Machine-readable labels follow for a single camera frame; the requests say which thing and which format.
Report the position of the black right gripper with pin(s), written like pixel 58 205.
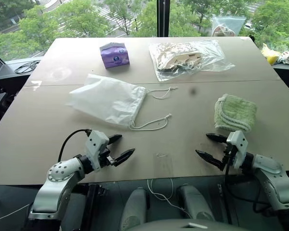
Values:
pixel 229 156

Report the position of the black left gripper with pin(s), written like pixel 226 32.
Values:
pixel 105 158

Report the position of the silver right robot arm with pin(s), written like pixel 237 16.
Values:
pixel 277 179

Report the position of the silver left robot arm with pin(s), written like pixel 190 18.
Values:
pixel 60 179

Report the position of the green folded towel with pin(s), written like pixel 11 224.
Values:
pixel 236 111

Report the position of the clear bag with beige items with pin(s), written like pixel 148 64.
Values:
pixel 183 57

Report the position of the clear zip bag, blue seal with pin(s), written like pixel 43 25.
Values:
pixel 227 25

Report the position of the small clear plastic scrap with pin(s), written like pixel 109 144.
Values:
pixel 161 155

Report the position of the dark rounded grey shape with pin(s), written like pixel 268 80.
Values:
pixel 135 209
pixel 195 204

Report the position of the purple tissue pack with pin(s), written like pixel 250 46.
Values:
pixel 114 56

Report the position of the black side table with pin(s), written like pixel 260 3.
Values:
pixel 287 77

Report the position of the yellow crumpled object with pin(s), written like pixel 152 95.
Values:
pixel 269 55

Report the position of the black chair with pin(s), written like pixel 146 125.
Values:
pixel 0 103

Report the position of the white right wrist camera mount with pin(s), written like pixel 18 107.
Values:
pixel 238 146

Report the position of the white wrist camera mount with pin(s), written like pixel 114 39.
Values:
pixel 94 144
pixel 238 146

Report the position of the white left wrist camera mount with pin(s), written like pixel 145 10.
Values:
pixel 94 144

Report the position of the black window frame post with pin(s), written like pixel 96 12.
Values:
pixel 163 16

